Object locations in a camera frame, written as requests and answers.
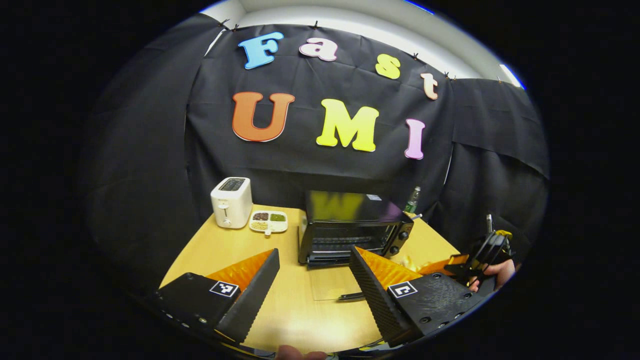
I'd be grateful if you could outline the green plastic bottle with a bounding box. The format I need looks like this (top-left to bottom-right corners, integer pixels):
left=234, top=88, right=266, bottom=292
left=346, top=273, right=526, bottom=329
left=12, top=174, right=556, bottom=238
left=404, top=186, right=422, bottom=215

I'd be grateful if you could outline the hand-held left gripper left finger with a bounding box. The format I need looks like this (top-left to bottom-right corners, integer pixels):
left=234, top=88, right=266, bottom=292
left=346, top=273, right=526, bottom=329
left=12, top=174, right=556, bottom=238
left=155, top=248, right=281, bottom=344

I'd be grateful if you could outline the black electric oven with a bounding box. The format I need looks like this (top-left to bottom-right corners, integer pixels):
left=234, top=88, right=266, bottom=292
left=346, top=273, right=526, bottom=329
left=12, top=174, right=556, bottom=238
left=298, top=190, right=415, bottom=302

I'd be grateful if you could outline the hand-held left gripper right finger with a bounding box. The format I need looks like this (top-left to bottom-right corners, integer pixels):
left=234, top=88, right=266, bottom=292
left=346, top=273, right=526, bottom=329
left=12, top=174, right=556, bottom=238
left=349, top=246, right=484, bottom=349

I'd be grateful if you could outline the white divided dish with beans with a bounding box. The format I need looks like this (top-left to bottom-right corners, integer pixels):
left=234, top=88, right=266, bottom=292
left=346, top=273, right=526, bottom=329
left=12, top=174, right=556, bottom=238
left=249, top=210, right=289, bottom=236

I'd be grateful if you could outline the ceiling light panel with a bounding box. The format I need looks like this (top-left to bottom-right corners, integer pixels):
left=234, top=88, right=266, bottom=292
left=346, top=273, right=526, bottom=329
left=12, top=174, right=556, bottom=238
left=500, top=64, right=526, bottom=90

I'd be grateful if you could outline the white toaster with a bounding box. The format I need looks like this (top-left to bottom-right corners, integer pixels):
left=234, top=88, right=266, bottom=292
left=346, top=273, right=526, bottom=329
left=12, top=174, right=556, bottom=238
left=210, top=177, right=253, bottom=229

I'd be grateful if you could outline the black backdrop cloth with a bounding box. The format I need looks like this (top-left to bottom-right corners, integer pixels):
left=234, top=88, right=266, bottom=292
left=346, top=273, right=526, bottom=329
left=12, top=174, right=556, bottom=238
left=80, top=12, right=551, bottom=301

